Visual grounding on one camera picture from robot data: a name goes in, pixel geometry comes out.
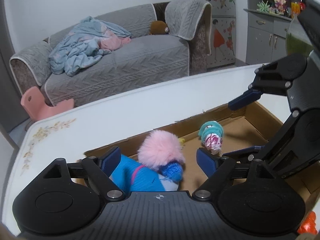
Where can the pink fluffy sock bundle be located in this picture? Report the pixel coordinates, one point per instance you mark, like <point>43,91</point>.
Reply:
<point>161,151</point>

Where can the grey shelf cabinet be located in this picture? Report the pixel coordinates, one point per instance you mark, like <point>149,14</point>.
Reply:
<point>268,24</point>

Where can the pink plastic stool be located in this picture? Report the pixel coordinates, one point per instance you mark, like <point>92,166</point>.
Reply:
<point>34,104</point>

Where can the grey sofa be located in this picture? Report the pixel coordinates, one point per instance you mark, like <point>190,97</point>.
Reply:
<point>146,60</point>

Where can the decorated grey refrigerator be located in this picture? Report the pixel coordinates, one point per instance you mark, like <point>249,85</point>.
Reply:
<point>223,35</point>

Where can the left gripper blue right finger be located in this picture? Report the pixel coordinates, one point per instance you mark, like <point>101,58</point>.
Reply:
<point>207,162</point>

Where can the pink cushion on sofa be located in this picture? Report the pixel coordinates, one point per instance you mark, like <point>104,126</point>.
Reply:
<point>113,42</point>

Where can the glass fish tank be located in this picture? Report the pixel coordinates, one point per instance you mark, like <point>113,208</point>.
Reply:
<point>297,40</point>

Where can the brown plush toy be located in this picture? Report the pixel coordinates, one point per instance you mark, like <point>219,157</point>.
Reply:
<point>158,28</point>

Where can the blue sock bundle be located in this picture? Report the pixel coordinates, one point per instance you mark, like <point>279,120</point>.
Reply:
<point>131,176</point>

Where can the teal pink sock bundle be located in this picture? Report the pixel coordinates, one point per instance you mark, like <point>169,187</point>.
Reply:
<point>211,135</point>

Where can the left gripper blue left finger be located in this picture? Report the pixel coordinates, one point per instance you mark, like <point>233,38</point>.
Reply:
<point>110,160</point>

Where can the light blue blanket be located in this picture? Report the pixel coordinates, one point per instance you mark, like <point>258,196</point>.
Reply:
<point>79,49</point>

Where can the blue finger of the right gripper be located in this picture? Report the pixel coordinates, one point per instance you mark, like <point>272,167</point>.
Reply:
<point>245,99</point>
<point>245,154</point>

